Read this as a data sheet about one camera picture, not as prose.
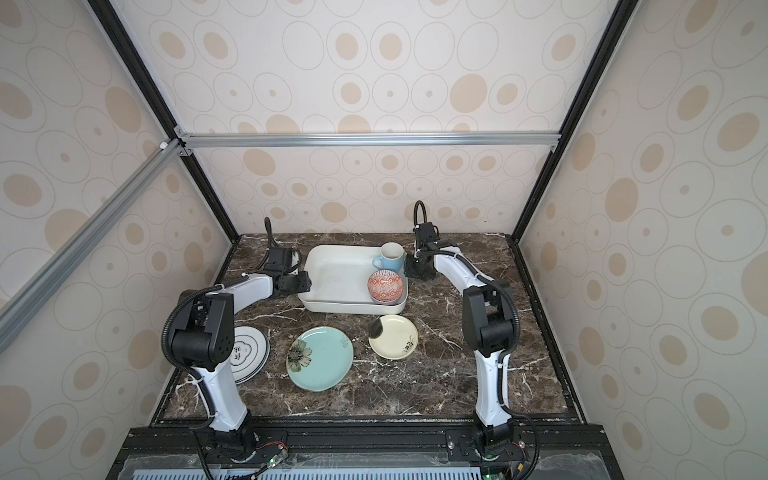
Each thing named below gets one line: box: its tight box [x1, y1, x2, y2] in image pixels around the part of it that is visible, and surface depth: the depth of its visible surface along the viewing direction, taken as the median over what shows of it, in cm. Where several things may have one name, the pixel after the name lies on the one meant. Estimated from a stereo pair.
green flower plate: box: [286, 326, 354, 392], surface depth 89 cm
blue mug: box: [372, 242, 406, 273], surface depth 105 cm
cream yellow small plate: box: [368, 314, 419, 360], surface depth 94 cm
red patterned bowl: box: [367, 269, 404, 305], surface depth 101 cm
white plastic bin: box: [298, 244, 408, 315], surface depth 108 cm
